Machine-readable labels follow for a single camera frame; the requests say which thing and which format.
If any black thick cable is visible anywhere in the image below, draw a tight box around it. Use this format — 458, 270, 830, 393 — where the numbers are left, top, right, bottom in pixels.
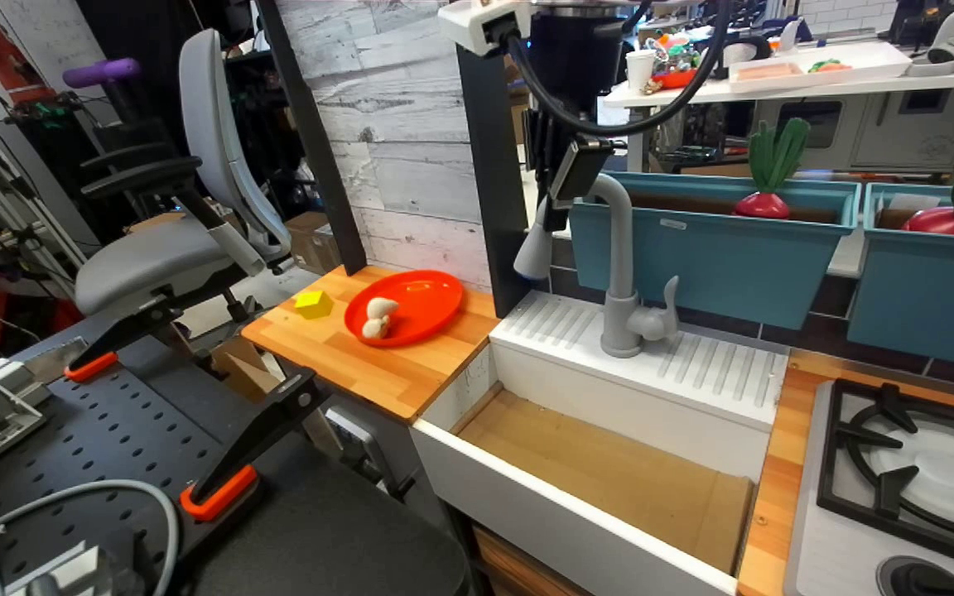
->
497, 0, 737, 143

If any black upright post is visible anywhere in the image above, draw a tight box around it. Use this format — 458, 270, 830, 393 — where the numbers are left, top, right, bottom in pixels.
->
454, 40, 535, 323

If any white toy sink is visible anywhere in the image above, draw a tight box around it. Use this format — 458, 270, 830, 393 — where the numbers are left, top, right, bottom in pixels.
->
409, 288, 793, 596

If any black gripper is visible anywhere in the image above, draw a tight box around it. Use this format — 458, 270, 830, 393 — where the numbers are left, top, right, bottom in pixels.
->
526, 100, 617, 204

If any red round plate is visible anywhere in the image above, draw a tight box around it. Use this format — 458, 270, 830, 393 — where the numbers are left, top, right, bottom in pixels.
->
340, 270, 470, 352

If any grey toy tap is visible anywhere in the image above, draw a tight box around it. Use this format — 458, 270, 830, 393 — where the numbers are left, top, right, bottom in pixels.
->
509, 170, 687, 362

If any grey toy stove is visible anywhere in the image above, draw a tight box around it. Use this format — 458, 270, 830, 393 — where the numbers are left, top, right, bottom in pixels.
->
781, 378, 954, 596

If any wooden counter section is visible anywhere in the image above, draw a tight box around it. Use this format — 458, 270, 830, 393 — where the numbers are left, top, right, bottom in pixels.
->
731, 348, 954, 596
239, 261, 501, 427

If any red toy radish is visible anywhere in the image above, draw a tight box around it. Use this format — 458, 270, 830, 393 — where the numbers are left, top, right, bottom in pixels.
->
900, 147, 954, 241
729, 112, 818, 222

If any white toy mushroom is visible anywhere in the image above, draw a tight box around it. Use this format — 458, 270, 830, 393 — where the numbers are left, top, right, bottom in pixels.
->
357, 296, 402, 345

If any grey cable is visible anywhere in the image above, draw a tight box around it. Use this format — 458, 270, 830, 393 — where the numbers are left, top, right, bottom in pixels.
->
0, 475, 184, 596

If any teal planter box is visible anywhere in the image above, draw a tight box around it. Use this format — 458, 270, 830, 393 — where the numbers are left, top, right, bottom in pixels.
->
567, 170, 864, 336
844, 180, 954, 376

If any grey office chair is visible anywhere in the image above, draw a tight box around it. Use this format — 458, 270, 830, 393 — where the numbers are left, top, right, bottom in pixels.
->
59, 26, 296, 325

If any black clamp orange tip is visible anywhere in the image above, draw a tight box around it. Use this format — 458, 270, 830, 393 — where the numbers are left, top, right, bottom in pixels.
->
175, 371, 330, 528
59, 296, 189, 388

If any yellow block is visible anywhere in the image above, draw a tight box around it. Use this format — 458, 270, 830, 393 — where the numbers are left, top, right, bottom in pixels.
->
288, 284, 339, 323

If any white cup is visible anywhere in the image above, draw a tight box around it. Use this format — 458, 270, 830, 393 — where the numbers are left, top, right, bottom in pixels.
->
623, 48, 660, 100

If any white shelf table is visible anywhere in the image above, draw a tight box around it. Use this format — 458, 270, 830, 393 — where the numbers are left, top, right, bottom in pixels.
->
593, 38, 954, 180

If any black perforated table plate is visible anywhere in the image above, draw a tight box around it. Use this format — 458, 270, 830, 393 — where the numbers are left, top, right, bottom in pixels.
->
0, 327, 475, 596

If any white camera on post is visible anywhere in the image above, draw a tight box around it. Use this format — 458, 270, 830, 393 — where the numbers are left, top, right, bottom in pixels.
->
433, 0, 538, 59

